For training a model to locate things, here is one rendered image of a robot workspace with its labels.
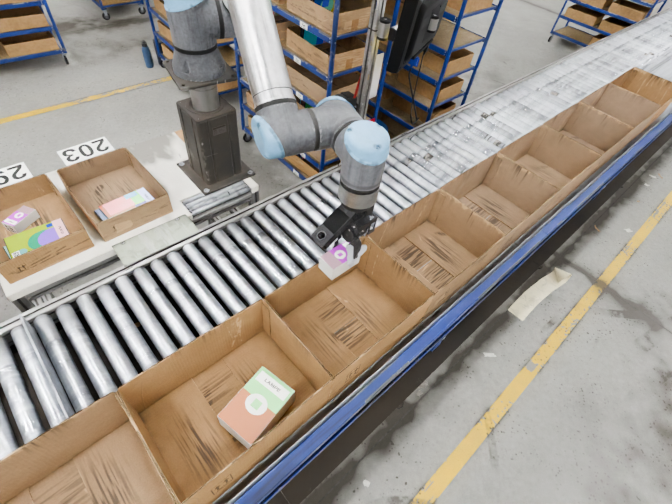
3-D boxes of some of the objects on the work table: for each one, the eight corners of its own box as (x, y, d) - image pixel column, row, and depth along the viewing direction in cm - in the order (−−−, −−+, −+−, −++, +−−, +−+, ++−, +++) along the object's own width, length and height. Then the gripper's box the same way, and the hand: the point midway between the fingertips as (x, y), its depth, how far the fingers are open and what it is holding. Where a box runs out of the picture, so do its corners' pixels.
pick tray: (131, 164, 179) (124, 146, 171) (174, 211, 163) (169, 193, 155) (65, 189, 165) (54, 170, 157) (104, 243, 149) (95, 224, 141)
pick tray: (56, 191, 163) (45, 172, 156) (95, 246, 147) (85, 228, 140) (-24, 221, 149) (-41, 201, 141) (9, 285, 133) (-7, 267, 125)
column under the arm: (176, 165, 182) (159, 98, 157) (225, 147, 194) (217, 82, 169) (205, 196, 171) (192, 129, 145) (255, 174, 183) (251, 110, 158)
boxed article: (41, 217, 153) (35, 209, 149) (19, 235, 146) (13, 226, 143) (29, 213, 153) (23, 205, 150) (7, 230, 147) (0, 222, 144)
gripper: (391, 204, 89) (374, 262, 105) (353, 175, 94) (343, 235, 111) (365, 219, 85) (352, 278, 101) (327, 188, 90) (320, 248, 106)
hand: (340, 257), depth 103 cm, fingers closed on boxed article, 6 cm apart
